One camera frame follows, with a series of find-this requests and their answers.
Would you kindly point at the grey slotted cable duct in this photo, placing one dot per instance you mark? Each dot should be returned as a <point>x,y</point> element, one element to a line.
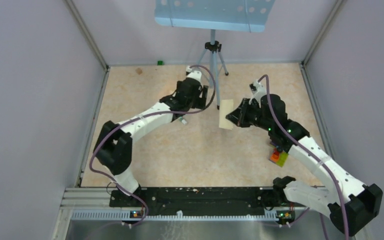
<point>127,215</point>

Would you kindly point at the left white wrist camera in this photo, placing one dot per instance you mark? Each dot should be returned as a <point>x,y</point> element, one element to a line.
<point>193,74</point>

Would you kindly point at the cream letter paper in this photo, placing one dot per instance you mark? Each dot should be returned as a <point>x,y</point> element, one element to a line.
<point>226,107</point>

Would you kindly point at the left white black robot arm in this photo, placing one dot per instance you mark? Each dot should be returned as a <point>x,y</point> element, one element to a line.
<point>114,147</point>

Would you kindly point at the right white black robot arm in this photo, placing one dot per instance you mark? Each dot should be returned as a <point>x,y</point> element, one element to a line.
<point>348,202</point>

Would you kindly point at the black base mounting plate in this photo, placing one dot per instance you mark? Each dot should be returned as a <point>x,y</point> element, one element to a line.
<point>199,201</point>

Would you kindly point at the blue music stand tray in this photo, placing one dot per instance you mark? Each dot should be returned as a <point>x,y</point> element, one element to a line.
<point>224,15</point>

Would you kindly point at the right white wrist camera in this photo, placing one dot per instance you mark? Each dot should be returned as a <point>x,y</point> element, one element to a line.
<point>258,91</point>

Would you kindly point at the grey tripod stand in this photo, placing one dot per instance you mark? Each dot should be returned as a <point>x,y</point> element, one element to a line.
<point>216,63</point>

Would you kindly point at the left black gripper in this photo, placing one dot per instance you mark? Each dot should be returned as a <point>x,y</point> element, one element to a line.
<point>199,101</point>

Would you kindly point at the colourful toy block stack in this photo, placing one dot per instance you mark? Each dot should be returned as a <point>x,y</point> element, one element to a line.
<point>278,156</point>

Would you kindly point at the green white glue stick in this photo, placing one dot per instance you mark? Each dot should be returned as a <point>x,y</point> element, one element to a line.
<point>183,121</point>

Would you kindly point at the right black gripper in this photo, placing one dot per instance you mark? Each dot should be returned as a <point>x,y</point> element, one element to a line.
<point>238,117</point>

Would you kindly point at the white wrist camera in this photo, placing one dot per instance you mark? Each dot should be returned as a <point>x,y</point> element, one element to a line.
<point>258,91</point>
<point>193,74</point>

